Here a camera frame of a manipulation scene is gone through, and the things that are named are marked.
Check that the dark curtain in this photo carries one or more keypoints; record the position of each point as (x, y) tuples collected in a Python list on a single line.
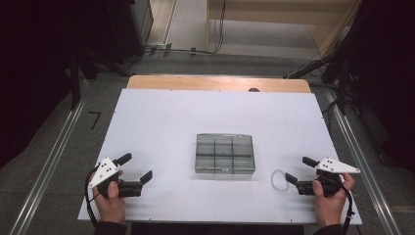
[(32, 65), (388, 81)]

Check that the white table board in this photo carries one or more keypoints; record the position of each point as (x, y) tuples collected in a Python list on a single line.
[(169, 117)]

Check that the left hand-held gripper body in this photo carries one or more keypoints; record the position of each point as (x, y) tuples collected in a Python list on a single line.
[(104, 169)]

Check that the wooden table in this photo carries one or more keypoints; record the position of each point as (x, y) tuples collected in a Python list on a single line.
[(195, 83)]

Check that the clear plastic compartment box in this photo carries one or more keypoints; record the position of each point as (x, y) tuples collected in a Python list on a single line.
[(225, 153)]

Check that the black cabinet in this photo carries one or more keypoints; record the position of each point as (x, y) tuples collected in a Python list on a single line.
[(130, 26)]

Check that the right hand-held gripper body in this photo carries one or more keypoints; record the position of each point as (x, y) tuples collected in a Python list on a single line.
[(336, 166)]

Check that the person's left hand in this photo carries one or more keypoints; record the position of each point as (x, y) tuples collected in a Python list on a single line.
[(111, 209)]

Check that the metal floor rail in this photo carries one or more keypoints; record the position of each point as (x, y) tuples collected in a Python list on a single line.
[(49, 163), (362, 163)]

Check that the black stand with equipment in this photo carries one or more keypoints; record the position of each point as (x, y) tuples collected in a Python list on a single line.
[(339, 75)]

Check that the black metal stand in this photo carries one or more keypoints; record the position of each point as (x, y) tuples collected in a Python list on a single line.
[(75, 84)]

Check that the person's right hand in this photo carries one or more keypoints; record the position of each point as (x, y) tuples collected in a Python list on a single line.
[(329, 209)]

